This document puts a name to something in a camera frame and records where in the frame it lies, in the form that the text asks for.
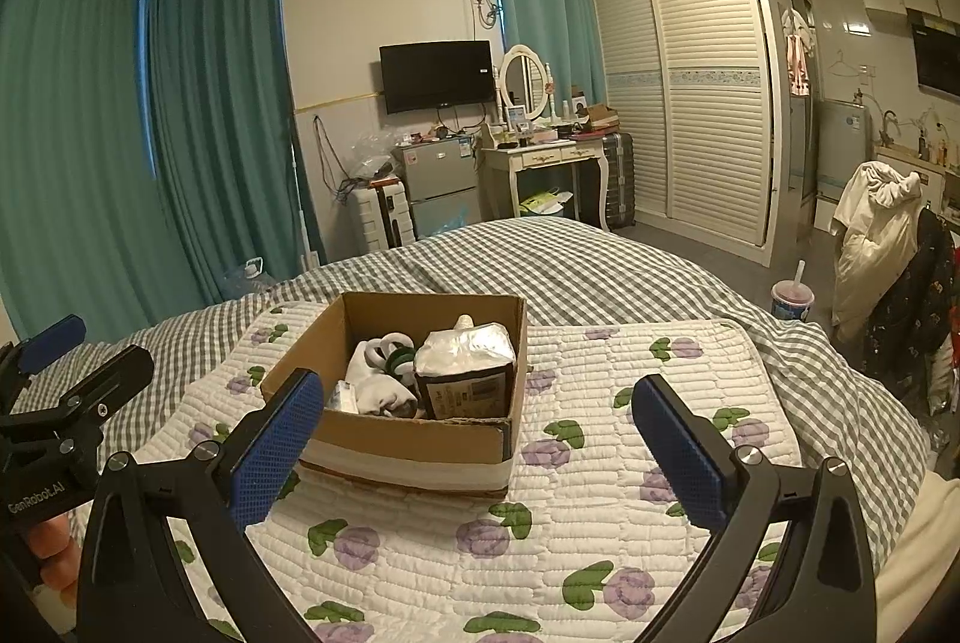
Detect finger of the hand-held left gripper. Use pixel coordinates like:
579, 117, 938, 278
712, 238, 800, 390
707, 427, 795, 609
0, 314, 88, 405
0, 345, 155, 440

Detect white slatted wardrobe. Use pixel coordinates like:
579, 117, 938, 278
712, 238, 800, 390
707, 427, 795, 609
585, 0, 785, 266

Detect clear plastic bag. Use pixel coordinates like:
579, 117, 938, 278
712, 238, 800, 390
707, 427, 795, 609
348, 131, 407, 183

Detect person's left hand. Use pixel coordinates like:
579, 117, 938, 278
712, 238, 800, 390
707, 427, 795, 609
27, 514, 82, 597

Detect narrow teal curtain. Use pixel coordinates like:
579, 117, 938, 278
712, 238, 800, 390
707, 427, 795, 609
485, 0, 609, 113

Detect white ribbed suitcase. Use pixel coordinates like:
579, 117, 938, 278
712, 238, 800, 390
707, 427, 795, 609
349, 184, 418, 255

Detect brown cardboard box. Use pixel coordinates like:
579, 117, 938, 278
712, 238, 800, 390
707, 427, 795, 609
261, 292, 530, 503

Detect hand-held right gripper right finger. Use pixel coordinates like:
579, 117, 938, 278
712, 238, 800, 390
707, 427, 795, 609
630, 374, 881, 643

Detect black wall television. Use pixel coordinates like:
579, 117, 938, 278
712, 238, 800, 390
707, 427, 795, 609
379, 40, 497, 116

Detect floral quilted mat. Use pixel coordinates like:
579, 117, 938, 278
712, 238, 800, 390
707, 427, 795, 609
169, 301, 884, 643

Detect wide teal curtain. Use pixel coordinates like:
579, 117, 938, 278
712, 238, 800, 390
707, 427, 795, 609
0, 0, 163, 344

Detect black range hood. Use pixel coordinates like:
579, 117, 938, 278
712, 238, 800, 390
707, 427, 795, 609
907, 8, 960, 104

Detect floral soft tissue pack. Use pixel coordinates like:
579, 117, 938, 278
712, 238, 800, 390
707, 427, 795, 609
414, 320, 519, 421

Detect dark printed garment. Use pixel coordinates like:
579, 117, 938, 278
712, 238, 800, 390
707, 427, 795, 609
862, 208, 959, 390

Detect white dressing table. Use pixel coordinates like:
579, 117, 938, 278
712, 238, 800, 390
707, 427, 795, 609
480, 124, 609, 225

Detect hanging pink clothes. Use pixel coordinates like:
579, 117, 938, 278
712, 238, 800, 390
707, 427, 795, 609
780, 8, 815, 98

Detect hanging black cable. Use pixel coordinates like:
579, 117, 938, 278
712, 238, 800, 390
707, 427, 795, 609
313, 115, 354, 195

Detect white jacket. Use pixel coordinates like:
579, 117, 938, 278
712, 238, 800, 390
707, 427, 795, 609
831, 160, 928, 345

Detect plastic drink cup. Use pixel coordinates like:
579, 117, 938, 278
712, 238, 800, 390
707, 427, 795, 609
771, 260, 818, 324

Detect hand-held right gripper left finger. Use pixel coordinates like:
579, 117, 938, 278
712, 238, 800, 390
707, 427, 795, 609
75, 369, 326, 643

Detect small grey fridge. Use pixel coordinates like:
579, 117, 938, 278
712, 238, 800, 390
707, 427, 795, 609
393, 136, 483, 239

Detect green paper bag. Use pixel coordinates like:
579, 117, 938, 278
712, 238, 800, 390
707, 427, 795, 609
519, 188, 575, 219

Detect white pole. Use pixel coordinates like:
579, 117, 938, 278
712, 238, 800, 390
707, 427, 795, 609
288, 113, 324, 270

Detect dark suitcase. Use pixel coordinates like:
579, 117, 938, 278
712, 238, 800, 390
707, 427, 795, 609
600, 131, 638, 232

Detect cream blanket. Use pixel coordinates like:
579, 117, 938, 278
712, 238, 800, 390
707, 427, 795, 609
874, 469, 960, 643

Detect white oval mirror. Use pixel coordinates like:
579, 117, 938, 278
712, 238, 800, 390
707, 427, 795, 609
499, 44, 553, 126

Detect green and white sock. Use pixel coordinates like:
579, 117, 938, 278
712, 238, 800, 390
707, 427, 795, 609
379, 333, 418, 383

